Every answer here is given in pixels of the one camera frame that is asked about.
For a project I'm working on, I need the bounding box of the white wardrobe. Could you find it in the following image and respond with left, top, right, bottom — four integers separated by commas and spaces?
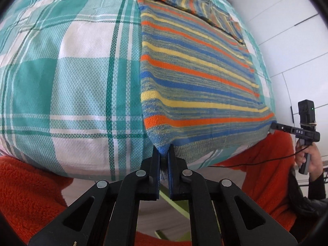
213, 0, 328, 159

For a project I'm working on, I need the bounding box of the person's right forearm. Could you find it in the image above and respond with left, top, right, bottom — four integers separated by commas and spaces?
307, 172, 328, 200

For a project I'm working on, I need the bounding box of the striped knit sweater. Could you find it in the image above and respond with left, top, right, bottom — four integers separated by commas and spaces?
137, 0, 278, 182

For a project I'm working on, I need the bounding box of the black glossy garment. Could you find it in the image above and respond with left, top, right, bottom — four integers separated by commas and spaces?
288, 168, 327, 222

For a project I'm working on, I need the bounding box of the thin black cable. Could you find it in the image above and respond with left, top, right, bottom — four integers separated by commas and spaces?
207, 151, 304, 168

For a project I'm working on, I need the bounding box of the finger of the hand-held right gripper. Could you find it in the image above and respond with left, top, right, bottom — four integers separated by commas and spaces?
269, 122, 295, 135

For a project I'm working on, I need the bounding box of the person's right hand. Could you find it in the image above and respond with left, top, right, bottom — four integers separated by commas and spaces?
295, 143, 324, 182

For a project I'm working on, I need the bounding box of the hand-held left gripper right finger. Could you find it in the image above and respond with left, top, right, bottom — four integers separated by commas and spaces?
166, 145, 298, 246

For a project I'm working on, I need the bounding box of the red fleece garment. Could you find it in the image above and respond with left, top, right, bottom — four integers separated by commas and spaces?
0, 133, 299, 246

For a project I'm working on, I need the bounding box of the teal plaid blanket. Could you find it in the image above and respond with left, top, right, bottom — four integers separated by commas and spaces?
0, 0, 276, 182

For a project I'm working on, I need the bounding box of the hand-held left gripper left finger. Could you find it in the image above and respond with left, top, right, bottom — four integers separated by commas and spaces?
28, 146, 161, 246

